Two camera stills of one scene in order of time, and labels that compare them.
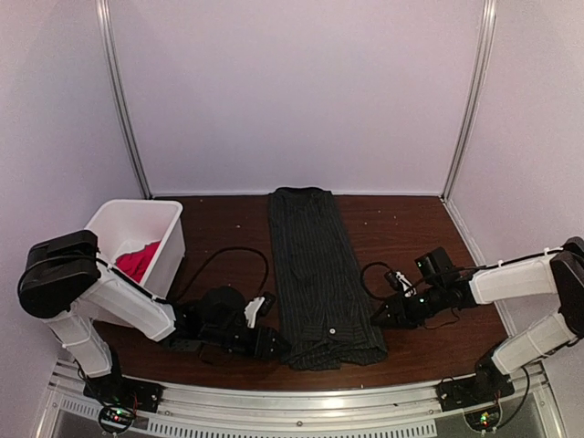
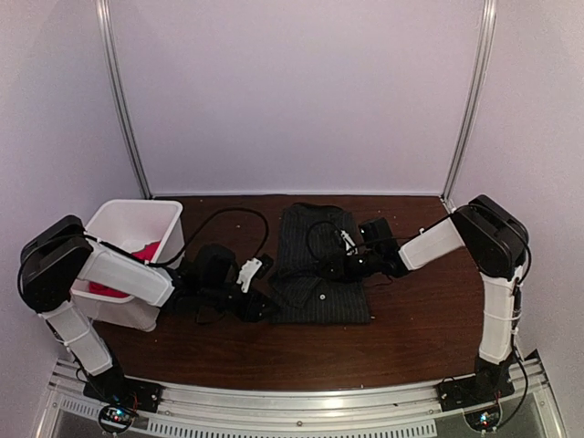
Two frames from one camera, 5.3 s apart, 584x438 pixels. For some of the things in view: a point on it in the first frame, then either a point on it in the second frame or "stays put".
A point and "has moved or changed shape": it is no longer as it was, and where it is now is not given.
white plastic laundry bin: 143,241 stays put
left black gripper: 261,347 to 251,310
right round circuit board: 484,420 stays put
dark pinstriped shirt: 329,320 has moved or changed shape
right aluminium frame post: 490,15 stays put
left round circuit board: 116,419 stays put
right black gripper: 397,308 to 342,273
